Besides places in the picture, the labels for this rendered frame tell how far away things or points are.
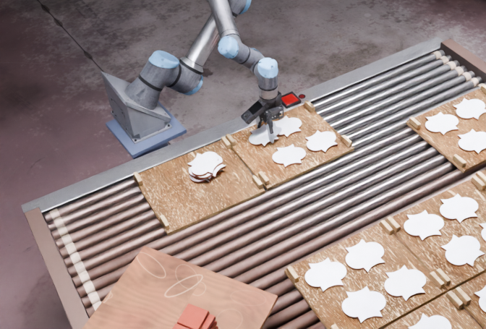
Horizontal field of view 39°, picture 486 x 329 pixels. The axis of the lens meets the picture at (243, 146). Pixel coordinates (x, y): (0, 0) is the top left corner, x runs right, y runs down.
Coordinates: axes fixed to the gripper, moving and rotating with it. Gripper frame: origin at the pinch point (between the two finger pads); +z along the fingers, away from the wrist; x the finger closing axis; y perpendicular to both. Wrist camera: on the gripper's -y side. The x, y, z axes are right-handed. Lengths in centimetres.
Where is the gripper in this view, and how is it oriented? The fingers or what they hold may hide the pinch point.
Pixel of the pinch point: (264, 134)
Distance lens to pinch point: 285.3
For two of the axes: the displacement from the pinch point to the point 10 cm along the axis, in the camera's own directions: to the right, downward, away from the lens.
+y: 8.7, -3.5, 3.5
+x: -4.9, -5.6, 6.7
